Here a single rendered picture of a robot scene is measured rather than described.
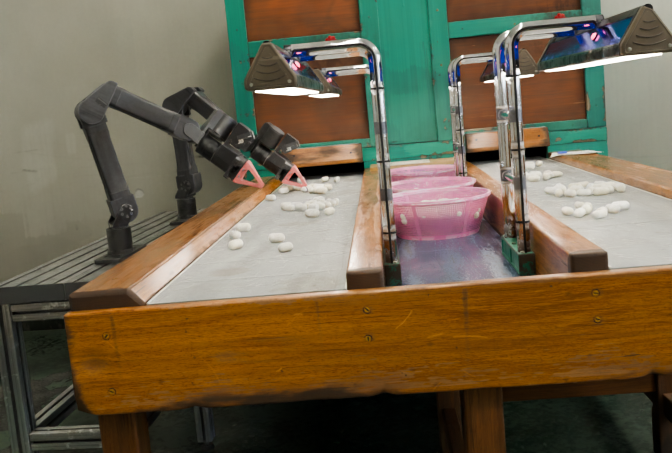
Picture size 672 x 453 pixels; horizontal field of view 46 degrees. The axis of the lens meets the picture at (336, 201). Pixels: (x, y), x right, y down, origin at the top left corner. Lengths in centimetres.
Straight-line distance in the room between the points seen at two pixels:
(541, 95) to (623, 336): 190
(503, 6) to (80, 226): 235
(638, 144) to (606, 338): 274
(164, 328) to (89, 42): 300
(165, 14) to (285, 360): 295
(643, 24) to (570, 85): 179
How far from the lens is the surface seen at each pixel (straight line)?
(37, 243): 428
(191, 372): 120
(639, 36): 125
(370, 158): 294
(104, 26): 406
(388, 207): 141
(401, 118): 295
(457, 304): 115
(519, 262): 144
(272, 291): 119
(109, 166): 208
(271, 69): 120
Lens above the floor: 101
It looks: 7 degrees down
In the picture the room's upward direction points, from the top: 5 degrees counter-clockwise
